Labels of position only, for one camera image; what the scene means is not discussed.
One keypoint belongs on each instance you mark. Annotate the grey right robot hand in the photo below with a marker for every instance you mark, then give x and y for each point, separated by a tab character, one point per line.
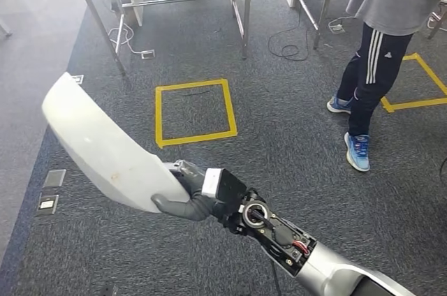
192	180

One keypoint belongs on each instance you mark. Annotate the white curved plastic panel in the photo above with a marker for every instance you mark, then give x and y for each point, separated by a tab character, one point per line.
97	146

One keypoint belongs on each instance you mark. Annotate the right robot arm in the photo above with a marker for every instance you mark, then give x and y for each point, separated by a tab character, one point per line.
335	275

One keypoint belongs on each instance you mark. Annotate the yellow tape square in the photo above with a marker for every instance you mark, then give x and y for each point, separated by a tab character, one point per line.
195	139

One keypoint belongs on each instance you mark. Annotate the floor socket box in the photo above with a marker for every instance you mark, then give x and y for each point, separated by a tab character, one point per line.
77	79
148	55
47	204

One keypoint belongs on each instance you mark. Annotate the black robot foot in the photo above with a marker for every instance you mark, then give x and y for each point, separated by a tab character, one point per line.
109	290

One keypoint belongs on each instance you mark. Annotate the grey floor box lid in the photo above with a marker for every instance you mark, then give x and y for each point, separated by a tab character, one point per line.
53	178

